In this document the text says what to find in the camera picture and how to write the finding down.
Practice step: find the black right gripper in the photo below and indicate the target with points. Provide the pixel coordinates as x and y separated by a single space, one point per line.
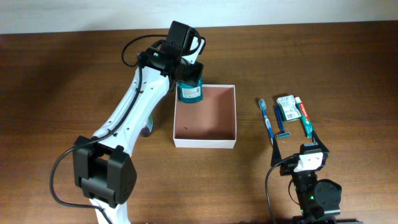
288 166

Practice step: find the white cardboard box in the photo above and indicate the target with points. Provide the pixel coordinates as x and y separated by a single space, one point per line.
210 123

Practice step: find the blue disposable razor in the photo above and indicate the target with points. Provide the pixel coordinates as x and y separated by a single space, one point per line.
283 133

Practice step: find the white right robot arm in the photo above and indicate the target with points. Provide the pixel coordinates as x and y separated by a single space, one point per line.
319 200

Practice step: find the teal mouthwash bottle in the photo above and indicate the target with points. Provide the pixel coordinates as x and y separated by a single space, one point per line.
189 94

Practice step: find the blue white toothbrush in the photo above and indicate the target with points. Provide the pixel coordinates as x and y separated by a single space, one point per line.
262 105

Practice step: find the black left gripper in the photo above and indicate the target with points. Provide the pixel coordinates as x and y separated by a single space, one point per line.
197 67

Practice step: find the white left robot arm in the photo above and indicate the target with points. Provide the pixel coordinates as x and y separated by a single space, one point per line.
102 164

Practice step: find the green red toothpaste tube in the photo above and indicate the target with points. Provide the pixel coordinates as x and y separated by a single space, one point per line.
307 124

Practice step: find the clear purple liquid bottle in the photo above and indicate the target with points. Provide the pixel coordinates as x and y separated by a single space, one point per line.
147 130

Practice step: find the white green soap packet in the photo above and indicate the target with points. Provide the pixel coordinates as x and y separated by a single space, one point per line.
288 108

